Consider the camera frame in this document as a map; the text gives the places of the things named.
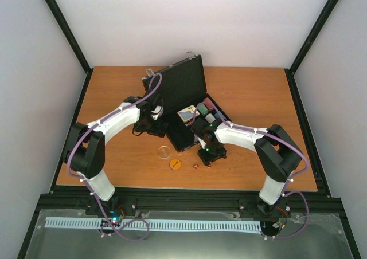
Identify white poker chip stack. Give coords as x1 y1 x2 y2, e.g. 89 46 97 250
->
205 113 216 123

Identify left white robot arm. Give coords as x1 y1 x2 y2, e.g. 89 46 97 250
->
63 89 167 215

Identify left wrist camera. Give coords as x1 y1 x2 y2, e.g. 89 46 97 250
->
151 105 164 120

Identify red poker chip stack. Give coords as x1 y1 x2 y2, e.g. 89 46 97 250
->
203 97 214 111

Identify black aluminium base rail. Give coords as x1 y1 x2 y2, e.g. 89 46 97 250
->
36 186 346 218

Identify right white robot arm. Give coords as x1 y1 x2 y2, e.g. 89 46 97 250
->
191 118 310 215

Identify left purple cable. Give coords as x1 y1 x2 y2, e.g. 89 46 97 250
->
66 73 150 241

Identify orange dealer button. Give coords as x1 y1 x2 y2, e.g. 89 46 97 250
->
169 159 182 170

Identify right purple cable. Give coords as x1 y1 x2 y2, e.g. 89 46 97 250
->
191 105 310 240

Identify playing card deck box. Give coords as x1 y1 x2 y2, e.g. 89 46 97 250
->
177 105 200 123

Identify blue poker chip stack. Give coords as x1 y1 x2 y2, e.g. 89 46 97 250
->
214 112 226 120

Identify right black frame post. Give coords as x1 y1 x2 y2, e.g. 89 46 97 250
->
288 0 349 74

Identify black frame post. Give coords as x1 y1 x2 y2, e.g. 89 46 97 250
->
288 0 349 74
44 0 92 74

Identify left black frame post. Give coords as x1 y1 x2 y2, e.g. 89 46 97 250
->
44 0 92 74

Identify purple cable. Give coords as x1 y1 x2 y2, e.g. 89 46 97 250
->
191 105 310 240
66 73 150 241

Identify green poker chip stack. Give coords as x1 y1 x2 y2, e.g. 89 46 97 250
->
197 104 209 116

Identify clear plastic disc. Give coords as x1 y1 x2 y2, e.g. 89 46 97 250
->
157 146 171 159

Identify light blue cable duct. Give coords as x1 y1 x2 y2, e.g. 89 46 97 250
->
44 217 261 234

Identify black poker set case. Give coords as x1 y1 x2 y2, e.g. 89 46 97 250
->
141 50 232 152

